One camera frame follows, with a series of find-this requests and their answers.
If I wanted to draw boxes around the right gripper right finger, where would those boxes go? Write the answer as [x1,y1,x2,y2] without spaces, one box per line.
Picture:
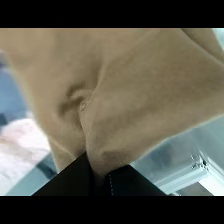
[103,164,168,197]

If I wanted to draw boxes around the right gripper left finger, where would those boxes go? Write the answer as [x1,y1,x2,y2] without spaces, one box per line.
[31,152,97,197]

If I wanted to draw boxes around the beige shirt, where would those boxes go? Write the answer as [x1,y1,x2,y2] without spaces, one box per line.
[0,28,224,178]

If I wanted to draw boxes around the silver frame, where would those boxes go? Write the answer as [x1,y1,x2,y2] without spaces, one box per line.
[153,150,224,197]

